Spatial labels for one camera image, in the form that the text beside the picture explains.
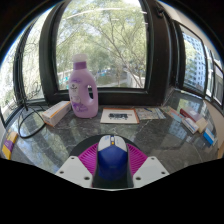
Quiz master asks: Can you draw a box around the white and teal box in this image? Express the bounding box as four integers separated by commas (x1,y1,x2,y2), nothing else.
181,117,200,135

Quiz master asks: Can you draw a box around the white and orange carton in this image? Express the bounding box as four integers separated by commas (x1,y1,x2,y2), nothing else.
41,100,72,128

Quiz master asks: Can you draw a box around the orange-framed white picture card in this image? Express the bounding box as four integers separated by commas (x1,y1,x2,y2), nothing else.
100,107,140,125

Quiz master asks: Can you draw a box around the printed paper leaflet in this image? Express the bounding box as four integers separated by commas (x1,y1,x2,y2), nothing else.
134,106,167,121

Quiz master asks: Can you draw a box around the blue box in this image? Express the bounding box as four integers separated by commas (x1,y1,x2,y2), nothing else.
203,127,218,147

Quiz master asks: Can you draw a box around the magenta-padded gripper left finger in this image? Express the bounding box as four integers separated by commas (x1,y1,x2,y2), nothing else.
54,143,99,188

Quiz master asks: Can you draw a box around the beige box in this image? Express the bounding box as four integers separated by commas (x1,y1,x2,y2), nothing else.
194,116,209,134

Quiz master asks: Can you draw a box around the purple detergent bottle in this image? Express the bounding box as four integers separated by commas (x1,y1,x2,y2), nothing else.
68,53,100,119

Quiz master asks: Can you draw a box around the blue and white computer mouse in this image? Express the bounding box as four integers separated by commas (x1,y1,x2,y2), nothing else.
96,134,129,181

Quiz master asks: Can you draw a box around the black cable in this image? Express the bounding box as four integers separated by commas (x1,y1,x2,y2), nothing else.
17,99,48,139

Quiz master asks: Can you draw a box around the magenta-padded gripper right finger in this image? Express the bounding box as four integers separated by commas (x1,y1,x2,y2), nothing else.
127,143,170,188

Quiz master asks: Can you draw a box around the thin teal magazine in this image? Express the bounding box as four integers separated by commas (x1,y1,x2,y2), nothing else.
162,106,184,123

